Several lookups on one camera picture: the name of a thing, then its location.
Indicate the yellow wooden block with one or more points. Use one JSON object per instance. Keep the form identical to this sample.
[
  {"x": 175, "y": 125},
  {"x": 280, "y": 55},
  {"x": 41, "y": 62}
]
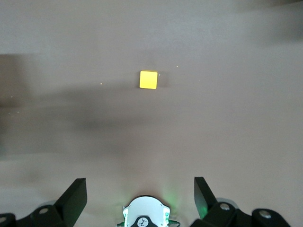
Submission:
[{"x": 148, "y": 80}]

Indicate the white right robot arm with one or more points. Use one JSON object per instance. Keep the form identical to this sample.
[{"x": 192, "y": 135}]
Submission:
[{"x": 146, "y": 208}]

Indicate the brown table cover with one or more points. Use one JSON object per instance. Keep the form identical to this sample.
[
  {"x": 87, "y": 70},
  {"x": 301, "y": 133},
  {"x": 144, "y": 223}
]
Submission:
[{"x": 213, "y": 130}]

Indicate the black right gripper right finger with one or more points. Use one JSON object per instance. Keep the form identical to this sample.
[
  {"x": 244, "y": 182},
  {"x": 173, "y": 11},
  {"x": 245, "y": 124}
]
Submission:
[{"x": 204, "y": 203}]

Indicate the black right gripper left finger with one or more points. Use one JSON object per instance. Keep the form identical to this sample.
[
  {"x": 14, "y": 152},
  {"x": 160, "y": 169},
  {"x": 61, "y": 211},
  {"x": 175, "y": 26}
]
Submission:
[{"x": 71, "y": 201}]

